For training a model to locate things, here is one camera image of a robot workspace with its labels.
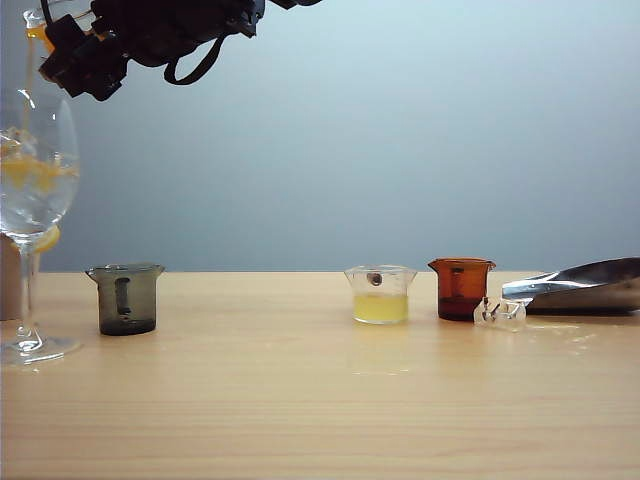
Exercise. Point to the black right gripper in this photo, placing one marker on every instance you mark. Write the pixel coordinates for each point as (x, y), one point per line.
(170, 25)

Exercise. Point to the clear measuring cup orange juice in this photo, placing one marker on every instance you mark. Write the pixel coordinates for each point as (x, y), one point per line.
(34, 31)

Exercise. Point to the smoky grey measuring cup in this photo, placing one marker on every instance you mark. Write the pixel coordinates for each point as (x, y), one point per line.
(140, 300)

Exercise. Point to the clear measuring cup yellow juice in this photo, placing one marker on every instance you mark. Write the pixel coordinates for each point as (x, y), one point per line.
(380, 307)

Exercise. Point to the amber brown measuring cup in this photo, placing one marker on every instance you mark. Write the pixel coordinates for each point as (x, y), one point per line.
(457, 290)

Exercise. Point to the clear stemmed wine glass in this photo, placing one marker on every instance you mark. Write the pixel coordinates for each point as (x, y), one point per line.
(35, 210)

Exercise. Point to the yellow lemon slice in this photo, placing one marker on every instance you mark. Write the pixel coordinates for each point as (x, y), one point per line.
(50, 242)

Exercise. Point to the beige cylindrical block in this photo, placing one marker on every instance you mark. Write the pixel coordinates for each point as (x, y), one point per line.
(7, 280)

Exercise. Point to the stainless steel ice scoop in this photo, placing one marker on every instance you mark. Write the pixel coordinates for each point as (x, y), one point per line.
(590, 290)

